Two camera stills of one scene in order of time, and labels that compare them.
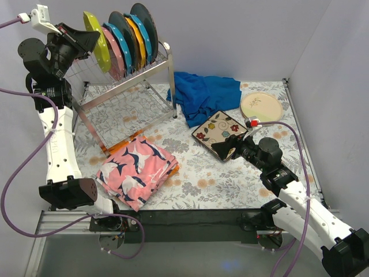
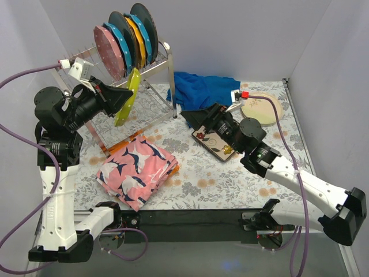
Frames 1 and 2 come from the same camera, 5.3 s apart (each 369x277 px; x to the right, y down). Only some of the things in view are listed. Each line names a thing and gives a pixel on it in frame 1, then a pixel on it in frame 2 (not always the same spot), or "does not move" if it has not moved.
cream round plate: (266, 107) does not move
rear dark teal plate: (142, 13) does not move
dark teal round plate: (117, 19) does not move
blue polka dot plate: (123, 49) does not move
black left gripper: (70, 42) -> (104, 97)
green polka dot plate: (101, 51) -> (134, 83)
